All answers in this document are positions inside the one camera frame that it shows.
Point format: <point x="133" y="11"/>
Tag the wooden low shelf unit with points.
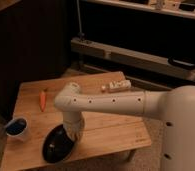
<point x="139" y="36"/>

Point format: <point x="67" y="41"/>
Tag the black handle on shelf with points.
<point x="180" y="64"/>

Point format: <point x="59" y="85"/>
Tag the white mug blue inside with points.
<point x="17" y="128"/>

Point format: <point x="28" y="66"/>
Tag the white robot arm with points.
<point x="72" y="103"/>

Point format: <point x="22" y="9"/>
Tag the orange carrot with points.
<point x="42" y="99"/>

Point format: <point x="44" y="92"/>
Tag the white robot base body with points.
<point x="178" y="146"/>

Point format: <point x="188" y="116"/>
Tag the metal vertical pole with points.
<point x="81" y="34"/>

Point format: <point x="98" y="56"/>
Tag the white crumpled wrapper item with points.
<point x="116" y="86"/>

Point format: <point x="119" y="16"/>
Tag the black ceramic bowl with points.
<point x="57" y="145"/>

